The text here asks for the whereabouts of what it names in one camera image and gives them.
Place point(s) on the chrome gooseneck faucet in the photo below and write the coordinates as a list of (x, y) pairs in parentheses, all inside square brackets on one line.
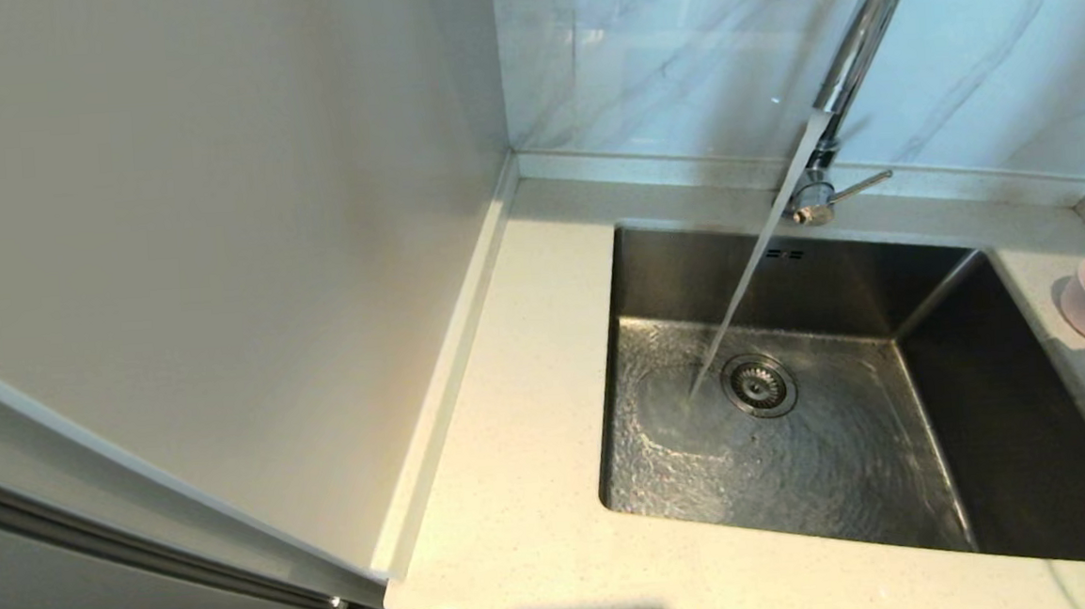
[(861, 40)]

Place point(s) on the running water stream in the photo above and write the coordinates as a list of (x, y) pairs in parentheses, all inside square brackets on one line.
[(757, 263)]

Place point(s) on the stainless steel sink basin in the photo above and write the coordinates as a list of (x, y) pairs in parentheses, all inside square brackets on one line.
[(798, 477)]

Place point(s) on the round metal drain strainer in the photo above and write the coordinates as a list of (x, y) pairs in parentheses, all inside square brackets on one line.
[(758, 385)]

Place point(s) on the grey cabinet door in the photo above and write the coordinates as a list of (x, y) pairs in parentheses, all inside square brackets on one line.
[(71, 597)]

